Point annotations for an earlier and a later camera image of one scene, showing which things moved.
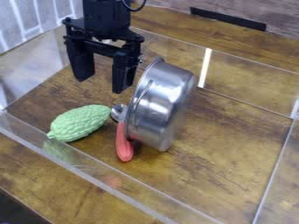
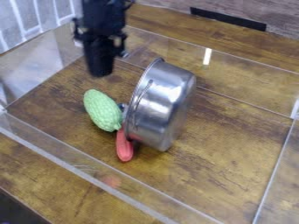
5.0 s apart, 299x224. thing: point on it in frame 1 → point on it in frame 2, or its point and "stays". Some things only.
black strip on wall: x=228 y=18 stays
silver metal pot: x=160 y=103 stays
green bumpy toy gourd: x=79 y=122 → x=103 y=110
